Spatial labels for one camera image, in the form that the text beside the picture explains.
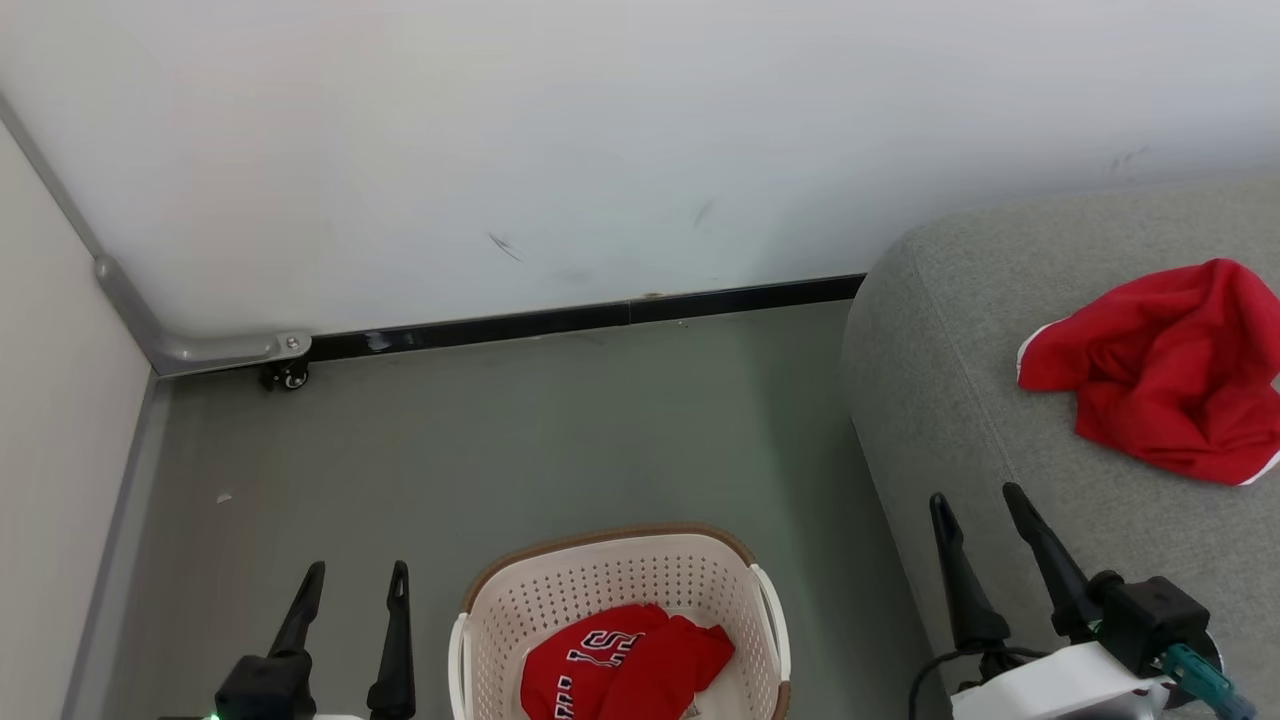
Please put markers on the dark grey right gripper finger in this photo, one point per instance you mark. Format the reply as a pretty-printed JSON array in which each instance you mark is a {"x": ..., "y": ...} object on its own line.
[
  {"x": 965, "y": 590},
  {"x": 1055, "y": 570}
]

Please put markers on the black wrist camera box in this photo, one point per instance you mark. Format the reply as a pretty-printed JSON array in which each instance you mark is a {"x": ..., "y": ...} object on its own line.
[
  {"x": 265, "y": 690},
  {"x": 1150, "y": 615}
]

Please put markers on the grey skirting strip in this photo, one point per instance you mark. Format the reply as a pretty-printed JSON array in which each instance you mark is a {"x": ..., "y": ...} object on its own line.
[{"x": 120, "y": 540}]

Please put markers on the cream perforated laundry basket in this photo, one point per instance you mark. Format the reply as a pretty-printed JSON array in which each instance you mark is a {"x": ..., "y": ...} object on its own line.
[{"x": 600, "y": 575}]

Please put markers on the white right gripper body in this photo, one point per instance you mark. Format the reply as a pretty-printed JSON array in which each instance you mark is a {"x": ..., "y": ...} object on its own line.
[{"x": 1060, "y": 690}]

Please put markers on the red garment with white trim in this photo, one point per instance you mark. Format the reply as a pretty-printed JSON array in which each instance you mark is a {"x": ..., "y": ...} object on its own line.
[{"x": 1160, "y": 370}]

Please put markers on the small black caster wheel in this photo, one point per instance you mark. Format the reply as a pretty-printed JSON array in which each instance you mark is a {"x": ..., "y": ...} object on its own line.
[{"x": 288, "y": 377}]

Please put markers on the red jersey with navy letters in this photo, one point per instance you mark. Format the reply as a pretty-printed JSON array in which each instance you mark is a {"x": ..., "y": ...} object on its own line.
[{"x": 650, "y": 660}]

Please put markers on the grey fabric sofa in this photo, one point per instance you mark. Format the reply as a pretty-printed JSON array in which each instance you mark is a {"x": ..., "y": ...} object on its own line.
[{"x": 960, "y": 350}]

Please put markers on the black baseboard strip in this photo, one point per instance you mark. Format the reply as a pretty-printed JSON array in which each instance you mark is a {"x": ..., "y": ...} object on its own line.
[{"x": 500, "y": 325}]

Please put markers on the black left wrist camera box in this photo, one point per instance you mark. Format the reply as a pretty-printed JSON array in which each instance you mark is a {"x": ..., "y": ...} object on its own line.
[{"x": 265, "y": 690}]

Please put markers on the grey metal corner trim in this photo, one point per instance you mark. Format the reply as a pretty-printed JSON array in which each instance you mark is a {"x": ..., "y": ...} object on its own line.
[{"x": 200, "y": 350}]

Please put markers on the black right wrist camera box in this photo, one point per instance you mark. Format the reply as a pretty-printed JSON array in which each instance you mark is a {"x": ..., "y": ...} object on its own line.
[{"x": 1150, "y": 615}]

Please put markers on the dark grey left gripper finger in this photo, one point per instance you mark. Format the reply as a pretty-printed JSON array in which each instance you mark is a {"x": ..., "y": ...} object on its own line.
[
  {"x": 300, "y": 615},
  {"x": 395, "y": 660}
]

